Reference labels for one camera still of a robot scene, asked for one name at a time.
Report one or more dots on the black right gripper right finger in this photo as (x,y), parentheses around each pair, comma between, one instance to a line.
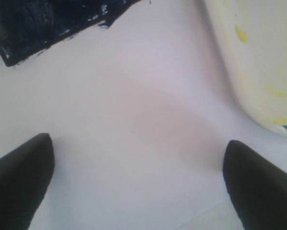
(257,188)

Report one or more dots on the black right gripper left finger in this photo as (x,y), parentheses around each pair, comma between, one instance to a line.
(25,174)

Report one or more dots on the white paint tray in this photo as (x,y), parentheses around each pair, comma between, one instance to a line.
(252,38)

